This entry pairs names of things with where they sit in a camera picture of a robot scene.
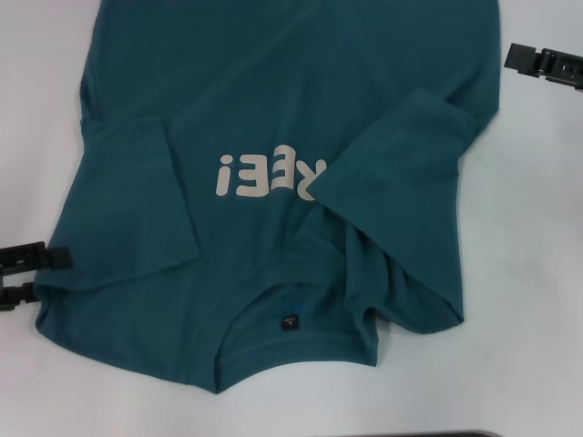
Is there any teal t-shirt with beige print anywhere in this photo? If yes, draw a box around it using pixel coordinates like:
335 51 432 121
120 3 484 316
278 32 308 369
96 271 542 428
34 0 502 395

